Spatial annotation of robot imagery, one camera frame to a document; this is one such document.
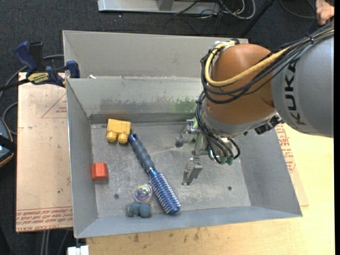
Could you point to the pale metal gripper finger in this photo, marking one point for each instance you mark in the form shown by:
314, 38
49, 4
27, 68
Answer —
187, 174
196, 173

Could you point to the grey-blue lumpy toy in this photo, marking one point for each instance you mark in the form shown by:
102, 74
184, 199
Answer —
140, 210

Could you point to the grey metal bin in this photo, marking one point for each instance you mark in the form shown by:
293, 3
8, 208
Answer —
148, 60

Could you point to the red-orange block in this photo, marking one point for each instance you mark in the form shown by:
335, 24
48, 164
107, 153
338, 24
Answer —
99, 171

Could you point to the yellow plastic toy block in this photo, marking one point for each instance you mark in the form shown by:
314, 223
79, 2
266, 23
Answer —
118, 127

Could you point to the black cylinder on white bracket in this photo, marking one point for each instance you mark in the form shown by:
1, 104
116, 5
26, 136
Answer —
265, 126

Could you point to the clear ball with shiny core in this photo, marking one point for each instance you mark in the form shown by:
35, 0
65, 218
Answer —
143, 193

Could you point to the blue round hairbrush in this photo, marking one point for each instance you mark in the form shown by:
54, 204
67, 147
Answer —
159, 185

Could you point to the brown cardboard board, red print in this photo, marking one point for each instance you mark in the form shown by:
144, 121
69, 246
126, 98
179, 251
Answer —
42, 155

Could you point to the person's hand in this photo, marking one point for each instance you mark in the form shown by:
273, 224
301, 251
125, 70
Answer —
324, 12

